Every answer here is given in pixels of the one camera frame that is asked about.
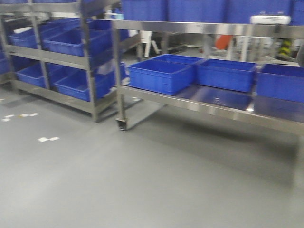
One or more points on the blue bin shelf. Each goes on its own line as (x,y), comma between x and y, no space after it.
(226,74)
(186,60)
(281,82)

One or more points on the blue bin rack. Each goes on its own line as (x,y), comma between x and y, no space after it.
(69,42)
(75,85)

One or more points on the blue bin left rack upper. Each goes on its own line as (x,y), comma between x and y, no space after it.
(69,42)

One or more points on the blue bin front left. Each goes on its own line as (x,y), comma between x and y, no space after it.
(159,76)

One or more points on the blue bin left rack lower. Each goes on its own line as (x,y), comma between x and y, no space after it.
(75,85)

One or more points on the blue bin lower far left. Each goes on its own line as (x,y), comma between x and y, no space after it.
(33,74)

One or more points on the left stainless steel rack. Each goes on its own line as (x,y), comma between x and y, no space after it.
(17,16)

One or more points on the blue bin middle shelf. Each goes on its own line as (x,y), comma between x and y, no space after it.
(226,74)

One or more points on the blue bin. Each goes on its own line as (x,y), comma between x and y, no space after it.
(33,74)
(47,30)
(159,76)

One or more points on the stainless steel shelf rack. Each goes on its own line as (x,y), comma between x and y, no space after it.
(283,115)

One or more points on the blue bin upper far left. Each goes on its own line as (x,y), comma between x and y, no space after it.
(47,30)

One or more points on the blue bin right shelf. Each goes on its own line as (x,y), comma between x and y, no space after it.
(281,82)

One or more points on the blue bin rear shelf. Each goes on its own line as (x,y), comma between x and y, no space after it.
(186,60)

